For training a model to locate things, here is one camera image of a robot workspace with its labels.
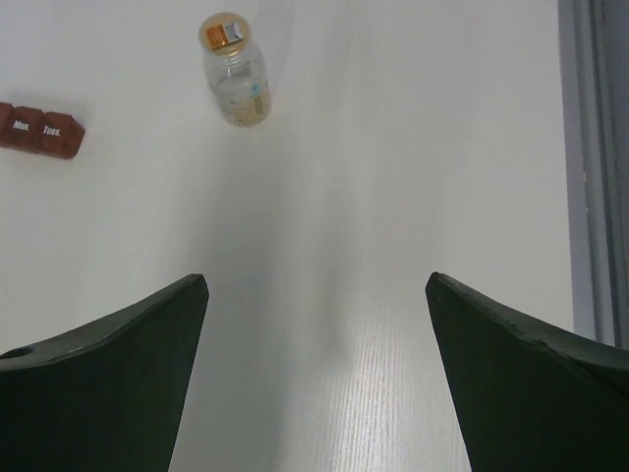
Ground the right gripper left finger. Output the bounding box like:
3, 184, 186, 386
1, 274, 209, 471

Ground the red weekly pill organizer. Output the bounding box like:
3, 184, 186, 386
1, 102, 86, 159

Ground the clear pill bottle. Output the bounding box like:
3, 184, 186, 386
201, 37, 271, 127

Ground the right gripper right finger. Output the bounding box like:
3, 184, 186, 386
426, 272, 628, 471

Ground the right aluminium frame post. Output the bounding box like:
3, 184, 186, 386
558, 1, 628, 348

